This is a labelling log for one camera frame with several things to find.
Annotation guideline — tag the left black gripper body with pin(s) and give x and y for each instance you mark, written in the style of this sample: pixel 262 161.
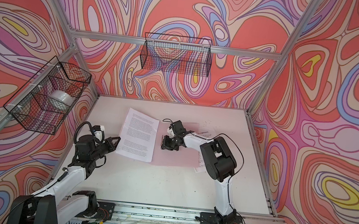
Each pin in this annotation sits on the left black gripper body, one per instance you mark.
pixel 98 152

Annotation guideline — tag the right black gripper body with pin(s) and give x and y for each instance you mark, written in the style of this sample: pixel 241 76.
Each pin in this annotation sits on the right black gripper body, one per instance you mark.
pixel 171 144

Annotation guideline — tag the pink file folder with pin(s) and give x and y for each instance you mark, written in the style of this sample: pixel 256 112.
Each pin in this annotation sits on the pink file folder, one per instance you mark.
pixel 184 157

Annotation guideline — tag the printed english text sheet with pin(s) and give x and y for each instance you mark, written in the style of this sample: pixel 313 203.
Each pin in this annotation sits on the printed english text sheet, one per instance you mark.
pixel 138 136

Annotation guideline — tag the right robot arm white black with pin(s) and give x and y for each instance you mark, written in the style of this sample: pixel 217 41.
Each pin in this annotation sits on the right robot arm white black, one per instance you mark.
pixel 220 165

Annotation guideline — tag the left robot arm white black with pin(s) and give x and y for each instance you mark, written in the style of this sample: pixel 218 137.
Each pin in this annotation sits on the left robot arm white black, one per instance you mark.
pixel 47 205

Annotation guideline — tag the white tape roll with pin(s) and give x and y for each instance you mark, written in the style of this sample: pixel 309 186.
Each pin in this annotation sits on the white tape roll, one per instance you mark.
pixel 61 100

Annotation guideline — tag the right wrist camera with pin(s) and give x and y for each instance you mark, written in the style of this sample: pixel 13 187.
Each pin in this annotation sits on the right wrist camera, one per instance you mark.
pixel 171 132

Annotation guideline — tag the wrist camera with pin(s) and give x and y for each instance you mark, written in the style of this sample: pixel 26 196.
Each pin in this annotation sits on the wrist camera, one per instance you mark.
pixel 171 132
pixel 98 131

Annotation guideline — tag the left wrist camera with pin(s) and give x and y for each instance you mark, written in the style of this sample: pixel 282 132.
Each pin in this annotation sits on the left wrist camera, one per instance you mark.
pixel 98 131

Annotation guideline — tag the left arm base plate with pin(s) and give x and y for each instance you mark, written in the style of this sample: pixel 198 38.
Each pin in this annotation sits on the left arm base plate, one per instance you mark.
pixel 103 212

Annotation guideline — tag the black wire basket left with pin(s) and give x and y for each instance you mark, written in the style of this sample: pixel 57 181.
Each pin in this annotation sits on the black wire basket left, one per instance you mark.
pixel 33 111

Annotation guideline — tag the black wire basket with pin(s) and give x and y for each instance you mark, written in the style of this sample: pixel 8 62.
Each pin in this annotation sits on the black wire basket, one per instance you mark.
pixel 33 111
pixel 176 54

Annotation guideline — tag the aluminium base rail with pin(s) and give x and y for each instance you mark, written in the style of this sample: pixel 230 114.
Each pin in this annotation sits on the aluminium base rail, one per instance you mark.
pixel 157 217

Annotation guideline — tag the black wire basket back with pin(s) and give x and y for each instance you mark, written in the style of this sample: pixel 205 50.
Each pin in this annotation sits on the black wire basket back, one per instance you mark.
pixel 176 54

